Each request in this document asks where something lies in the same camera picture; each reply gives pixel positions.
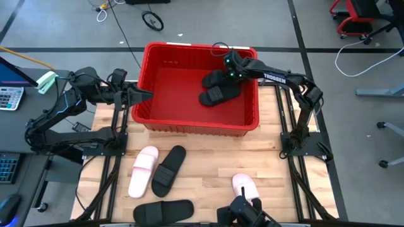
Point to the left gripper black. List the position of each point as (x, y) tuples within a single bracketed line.
[(122, 98)]

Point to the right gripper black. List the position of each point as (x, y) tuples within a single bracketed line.
[(238, 72)]

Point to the black slide sandal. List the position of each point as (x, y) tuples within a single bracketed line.
[(164, 212), (167, 171), (217, 94), (212, 79)]

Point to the red plastic storage bin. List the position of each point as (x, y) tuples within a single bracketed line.
[(176, 104)]

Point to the white slide sandal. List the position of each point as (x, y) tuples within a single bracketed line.
[(243, 183), (142, 173)]

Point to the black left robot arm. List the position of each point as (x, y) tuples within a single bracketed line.
[(67, 104)]

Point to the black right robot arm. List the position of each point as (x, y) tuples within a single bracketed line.
[(301, 123)]

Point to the black power adapter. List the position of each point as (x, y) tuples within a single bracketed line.
[(81, 127)]

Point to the small black spoked wheel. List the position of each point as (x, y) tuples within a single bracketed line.
[(153, 21)]

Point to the mint green stapler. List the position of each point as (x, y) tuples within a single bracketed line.
[(46, 82)]

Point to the black floor equipment case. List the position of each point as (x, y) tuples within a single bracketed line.
[(147, 1)]

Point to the black office desk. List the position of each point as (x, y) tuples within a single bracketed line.
[(19, 126)]

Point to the blue-lit monitor screen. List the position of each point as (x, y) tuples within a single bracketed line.
[(12, 77)]

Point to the grey desk calculator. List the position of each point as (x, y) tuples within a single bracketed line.
[(9, 98)]

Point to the grey desk foot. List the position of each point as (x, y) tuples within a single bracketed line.
[(378, 92)]

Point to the black caster wheel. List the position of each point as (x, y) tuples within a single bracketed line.
[(42, 207)]

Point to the backlit black keyboard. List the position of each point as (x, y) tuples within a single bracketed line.
[(8, 168)]

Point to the grey chair base with casters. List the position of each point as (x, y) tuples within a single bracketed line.
[(393, 127)]

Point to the black office chair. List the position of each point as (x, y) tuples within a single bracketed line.
[(393, 15)]

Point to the black computer mouse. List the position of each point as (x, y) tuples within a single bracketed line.
[(9, 208)]

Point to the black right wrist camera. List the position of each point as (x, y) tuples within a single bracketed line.
[(233, 58)]

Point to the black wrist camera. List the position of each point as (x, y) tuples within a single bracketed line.
[(119, 76), (233, 58)]

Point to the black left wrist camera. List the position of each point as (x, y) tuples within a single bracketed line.
[(119, 76)]

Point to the black aluminium frame rails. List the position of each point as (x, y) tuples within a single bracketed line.
[(296, 205), (110, 201)]

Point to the black frame crossbar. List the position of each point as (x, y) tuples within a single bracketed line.
[(176, 225)]

